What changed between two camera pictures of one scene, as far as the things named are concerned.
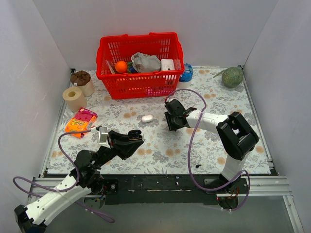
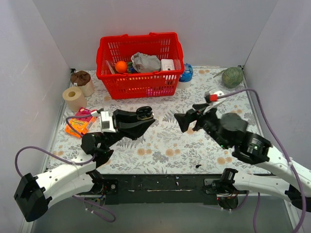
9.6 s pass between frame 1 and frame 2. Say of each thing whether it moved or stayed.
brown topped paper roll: stayed
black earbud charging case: moved
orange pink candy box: stayed
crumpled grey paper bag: stayed
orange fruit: stayed
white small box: stayed
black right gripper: moved
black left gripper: moved
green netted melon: stayed
